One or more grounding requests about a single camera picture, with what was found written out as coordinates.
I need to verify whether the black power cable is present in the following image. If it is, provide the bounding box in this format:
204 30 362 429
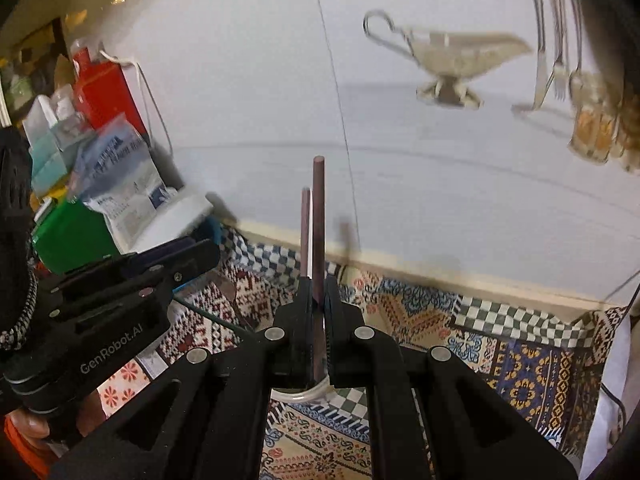
600 265 640 431

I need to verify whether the red box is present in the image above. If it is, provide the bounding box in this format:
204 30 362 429
72 52 151 136

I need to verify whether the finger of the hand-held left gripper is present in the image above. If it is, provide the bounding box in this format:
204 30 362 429
132 237 198 266
47 240 221 311

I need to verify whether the white ceramic cup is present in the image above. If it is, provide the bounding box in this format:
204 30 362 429
272 375 333 404

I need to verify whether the person's left forearm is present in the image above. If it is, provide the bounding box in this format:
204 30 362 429
2 417 56 480

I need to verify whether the white cloth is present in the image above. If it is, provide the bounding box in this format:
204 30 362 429
577 310 631 480

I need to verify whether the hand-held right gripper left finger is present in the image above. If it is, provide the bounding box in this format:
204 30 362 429
47 275 313 480

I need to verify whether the patterned table mat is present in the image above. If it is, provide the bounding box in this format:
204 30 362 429
95 222 631 480

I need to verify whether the green box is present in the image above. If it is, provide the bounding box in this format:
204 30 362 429
32 200 121 273

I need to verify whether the blue-printed plastic bag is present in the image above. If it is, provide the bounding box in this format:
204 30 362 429
75 112 173 253

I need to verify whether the person's left hand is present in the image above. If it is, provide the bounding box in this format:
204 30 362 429
6 390 108 453

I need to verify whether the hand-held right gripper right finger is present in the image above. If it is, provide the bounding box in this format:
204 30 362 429
322 275 578 480

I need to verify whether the white cord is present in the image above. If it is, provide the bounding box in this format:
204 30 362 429
100 50 173 158

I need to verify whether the cluttered shelf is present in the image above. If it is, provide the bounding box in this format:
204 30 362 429
0 10 76 126

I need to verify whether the gravy boat wall decal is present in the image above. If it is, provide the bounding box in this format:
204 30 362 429
363 10 535 111

